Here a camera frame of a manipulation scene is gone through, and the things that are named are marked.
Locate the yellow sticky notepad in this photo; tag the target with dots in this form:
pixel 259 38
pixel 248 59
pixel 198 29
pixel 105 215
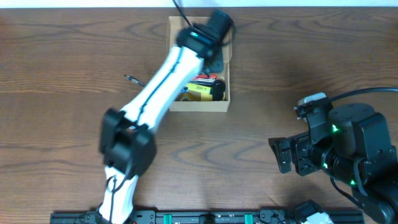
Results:
pixel 203 97

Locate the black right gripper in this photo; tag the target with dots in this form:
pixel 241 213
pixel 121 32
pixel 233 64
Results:
pixel 299 156

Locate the yellow highlighter marker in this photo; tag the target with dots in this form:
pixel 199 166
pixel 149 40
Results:
pixel 197 88

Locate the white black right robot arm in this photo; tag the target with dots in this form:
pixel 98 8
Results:
pixel 350 143

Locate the red black stapler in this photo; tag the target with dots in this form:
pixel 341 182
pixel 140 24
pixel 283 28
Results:
pixel 203 79

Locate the black correction tape dispenser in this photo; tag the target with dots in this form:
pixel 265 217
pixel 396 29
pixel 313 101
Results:
pixel 218 89

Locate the black ballpoint pen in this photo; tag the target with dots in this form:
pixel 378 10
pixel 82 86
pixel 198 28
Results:
pixel 134 80

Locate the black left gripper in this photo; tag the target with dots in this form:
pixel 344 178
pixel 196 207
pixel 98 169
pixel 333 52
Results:
pixel 216 62

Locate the yellow adhesive tape roll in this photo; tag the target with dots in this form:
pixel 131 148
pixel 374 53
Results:
pixel 186 97

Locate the brown cardboard box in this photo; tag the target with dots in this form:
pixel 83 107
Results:
pixel 174 25

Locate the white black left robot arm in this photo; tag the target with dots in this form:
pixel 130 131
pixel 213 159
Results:
pixel 127 139

